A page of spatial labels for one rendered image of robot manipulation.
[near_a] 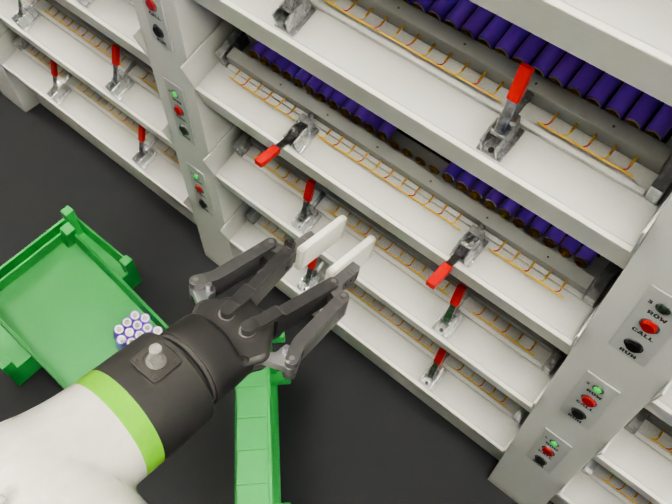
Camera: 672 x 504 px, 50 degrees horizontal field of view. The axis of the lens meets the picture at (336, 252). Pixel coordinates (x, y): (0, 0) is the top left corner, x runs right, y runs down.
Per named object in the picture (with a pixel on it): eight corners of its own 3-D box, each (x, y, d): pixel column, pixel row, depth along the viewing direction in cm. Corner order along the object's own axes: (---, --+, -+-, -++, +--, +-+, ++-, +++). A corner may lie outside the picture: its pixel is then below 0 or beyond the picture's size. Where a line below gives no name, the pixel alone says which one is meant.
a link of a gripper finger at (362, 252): (326, 269, 69) (332, 273, 69) (371, 233, 73) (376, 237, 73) (321, 289, 71) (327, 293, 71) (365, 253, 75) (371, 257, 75)
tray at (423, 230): (568, 355, 85) (578, 337, 76) (205, 104, 106) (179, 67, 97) (665, 223, 87) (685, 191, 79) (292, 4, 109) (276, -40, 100)
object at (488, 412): (503, 455, 117) (506, 448, 104) (236, 248, 138) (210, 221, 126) (576, 355, 120) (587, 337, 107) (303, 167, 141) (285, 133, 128)
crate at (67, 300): (180, 346, 139) (184, 338, 132) (97, 424, 131) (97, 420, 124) (70, 234, 139) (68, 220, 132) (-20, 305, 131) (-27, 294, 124)
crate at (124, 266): (19, 387, 135) (2, 370, 128) (-44, 323, 142) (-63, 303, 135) (142, 280, 147) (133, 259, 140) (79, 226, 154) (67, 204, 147)
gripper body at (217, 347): (218, 380, 57) (297, 315, 62) (145, 317, 60) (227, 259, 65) (215, 428, 62) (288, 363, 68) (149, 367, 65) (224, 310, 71)
